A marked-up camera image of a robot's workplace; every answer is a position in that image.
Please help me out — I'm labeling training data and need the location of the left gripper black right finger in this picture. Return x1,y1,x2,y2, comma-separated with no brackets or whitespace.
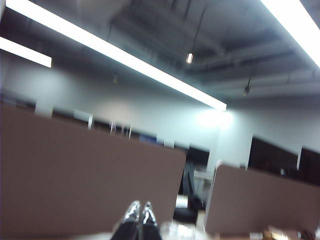
139,201,161,240

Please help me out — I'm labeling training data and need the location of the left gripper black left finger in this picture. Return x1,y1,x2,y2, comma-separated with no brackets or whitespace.
112,199,141,240

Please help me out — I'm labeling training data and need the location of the black round padded case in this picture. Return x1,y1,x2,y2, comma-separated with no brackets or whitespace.
173,207,199,224

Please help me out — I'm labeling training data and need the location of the wide brown desk divider panel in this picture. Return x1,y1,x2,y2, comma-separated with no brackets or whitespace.
0,102,188,239

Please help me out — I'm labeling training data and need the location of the brown divider panel white trim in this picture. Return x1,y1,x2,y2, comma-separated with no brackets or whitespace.
204,164,320,236

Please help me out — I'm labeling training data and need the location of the long white ceiling light strip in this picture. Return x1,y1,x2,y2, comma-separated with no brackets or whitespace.
4,0,228,112

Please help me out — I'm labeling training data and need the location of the short white ceiling light strip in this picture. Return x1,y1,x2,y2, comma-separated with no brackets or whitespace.
0,36,53,68

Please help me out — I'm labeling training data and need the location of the broad white ceiling light strip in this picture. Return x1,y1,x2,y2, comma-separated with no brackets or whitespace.
259,0,320,69

